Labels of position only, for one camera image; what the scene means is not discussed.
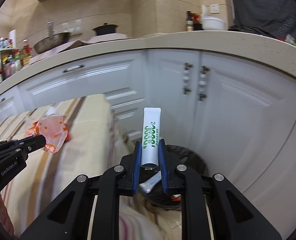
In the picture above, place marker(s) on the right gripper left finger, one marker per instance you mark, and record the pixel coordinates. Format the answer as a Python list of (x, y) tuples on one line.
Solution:
[(89, 207)]

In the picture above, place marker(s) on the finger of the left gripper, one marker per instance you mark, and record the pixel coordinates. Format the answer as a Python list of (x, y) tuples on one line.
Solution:
[(38, 140), (2, 144)]

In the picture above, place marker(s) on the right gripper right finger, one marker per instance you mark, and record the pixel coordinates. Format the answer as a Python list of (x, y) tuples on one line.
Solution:
[(212, 207)]

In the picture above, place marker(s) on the clear orange-printed snack wrapper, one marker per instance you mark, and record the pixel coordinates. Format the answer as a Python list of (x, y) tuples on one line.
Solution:
[(53, 128)]

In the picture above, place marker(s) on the white green-printed small sachet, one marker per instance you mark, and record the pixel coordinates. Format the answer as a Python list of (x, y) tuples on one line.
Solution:
[(150, 138)]

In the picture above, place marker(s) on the orange foil wrapper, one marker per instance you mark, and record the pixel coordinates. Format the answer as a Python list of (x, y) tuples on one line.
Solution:
[(176, 198)]

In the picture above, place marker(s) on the white PICC milk powder sachet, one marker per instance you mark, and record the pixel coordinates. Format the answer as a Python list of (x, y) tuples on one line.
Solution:
[(148, 185)]

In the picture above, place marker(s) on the black trash bin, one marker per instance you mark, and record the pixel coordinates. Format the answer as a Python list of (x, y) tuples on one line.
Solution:
[(157, 199)]

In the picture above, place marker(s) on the person's left hand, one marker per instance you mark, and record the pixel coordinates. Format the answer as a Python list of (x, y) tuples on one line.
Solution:
[(5, 219)]

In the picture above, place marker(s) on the white crumpled tissue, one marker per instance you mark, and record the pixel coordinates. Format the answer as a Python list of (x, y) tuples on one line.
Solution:
[(51, 111)]

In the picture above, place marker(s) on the striped tablecloth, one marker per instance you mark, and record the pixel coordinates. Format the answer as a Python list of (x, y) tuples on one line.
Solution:
[(95, 145)]

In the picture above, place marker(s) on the white spice rack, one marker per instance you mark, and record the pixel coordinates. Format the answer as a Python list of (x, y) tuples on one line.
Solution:
[(10, 62)]

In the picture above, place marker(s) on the cooking oil bottle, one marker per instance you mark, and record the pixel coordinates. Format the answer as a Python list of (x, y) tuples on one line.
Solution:
[(26, 53)]

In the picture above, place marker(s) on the metal wok pan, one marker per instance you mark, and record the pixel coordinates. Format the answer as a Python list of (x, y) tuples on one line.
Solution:
[(52, 40)]

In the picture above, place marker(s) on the paper towel roll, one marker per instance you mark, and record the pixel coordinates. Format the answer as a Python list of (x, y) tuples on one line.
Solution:
[(12, 37)]

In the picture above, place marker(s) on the black pot lid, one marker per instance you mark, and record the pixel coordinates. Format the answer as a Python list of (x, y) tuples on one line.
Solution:
[(105, 29)]

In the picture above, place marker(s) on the white bowl stack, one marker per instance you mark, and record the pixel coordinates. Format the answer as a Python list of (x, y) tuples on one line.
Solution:
[(213, 23)]

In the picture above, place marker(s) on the dark sauce bottle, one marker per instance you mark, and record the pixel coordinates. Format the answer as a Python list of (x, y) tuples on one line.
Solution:
[(189, 22)]

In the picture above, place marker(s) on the drawer handle centre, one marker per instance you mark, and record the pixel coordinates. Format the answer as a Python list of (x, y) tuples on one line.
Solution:
[(70, 69)]

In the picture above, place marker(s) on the cabinet door handle left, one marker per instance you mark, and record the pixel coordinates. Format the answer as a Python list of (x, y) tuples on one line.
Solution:
[(186, 78)]

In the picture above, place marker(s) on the cabinet door handle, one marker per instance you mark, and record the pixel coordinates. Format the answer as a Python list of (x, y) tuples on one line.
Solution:
[(202, 83), (186, 78)]

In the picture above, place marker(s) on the cabinet door handle right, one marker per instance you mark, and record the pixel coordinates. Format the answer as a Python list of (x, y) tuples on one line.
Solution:
[(202, 83)]

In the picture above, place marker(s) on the wall power socket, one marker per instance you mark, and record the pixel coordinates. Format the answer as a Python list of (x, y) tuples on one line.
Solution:
[(214, 8)]

